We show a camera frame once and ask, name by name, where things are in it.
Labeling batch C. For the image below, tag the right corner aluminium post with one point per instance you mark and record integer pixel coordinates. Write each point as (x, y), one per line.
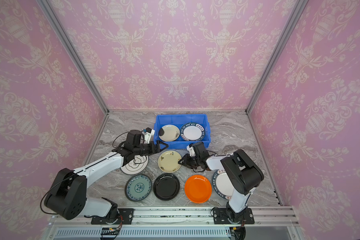
(278, 49)

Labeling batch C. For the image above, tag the small green-rim plate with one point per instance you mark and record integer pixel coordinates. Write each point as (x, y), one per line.
(192, 132)

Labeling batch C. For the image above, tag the cream plate small motifs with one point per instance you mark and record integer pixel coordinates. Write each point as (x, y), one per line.
(168, 161)

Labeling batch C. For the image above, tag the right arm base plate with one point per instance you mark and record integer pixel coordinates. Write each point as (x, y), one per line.
(224, 216)

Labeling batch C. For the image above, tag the large green-rim white plate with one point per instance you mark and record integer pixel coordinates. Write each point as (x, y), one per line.
(222, 184)

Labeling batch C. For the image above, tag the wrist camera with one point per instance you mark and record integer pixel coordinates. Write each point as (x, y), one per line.
(191, 151)
(148, 135)

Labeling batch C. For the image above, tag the corner aluminium post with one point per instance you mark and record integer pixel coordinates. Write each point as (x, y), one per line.
(63, 36)
(278, 49)

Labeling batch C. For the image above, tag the teal patterned plate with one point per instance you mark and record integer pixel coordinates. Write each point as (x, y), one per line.
(138, 188)

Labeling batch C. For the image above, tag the blue plastic bin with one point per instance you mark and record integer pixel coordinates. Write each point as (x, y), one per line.
(182, 122)

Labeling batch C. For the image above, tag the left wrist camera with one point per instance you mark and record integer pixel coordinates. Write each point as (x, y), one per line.
(148, 135)

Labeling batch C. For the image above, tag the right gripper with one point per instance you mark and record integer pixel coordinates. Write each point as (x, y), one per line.
(188, 161)

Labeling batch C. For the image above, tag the aluminium front rail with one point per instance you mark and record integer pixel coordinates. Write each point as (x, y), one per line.
(182, 223)

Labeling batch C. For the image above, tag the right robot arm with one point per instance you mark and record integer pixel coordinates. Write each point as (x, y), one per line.
(243, 173)

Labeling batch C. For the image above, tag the cream plate black ink blot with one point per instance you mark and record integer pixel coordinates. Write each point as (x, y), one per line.
(169, 133)

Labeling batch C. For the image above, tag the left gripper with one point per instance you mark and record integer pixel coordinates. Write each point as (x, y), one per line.
(158, 150)

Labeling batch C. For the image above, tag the white plate black flower outline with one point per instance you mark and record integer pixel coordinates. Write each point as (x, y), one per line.
(136, 166)

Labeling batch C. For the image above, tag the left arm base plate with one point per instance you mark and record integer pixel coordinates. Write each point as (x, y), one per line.
(122, 216)

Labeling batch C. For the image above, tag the orange plate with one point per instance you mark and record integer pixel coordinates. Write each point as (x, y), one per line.
(198, 189)

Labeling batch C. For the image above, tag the small circuit board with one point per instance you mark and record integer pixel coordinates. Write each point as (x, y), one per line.
(110, 231)

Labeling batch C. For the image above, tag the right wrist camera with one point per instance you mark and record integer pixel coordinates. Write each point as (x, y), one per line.
(191, 151)

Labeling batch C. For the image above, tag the left corner aluminium post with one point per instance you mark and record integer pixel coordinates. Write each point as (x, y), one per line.
(63, 36)

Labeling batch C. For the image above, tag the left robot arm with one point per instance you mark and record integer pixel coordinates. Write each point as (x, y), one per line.
(67, 196)

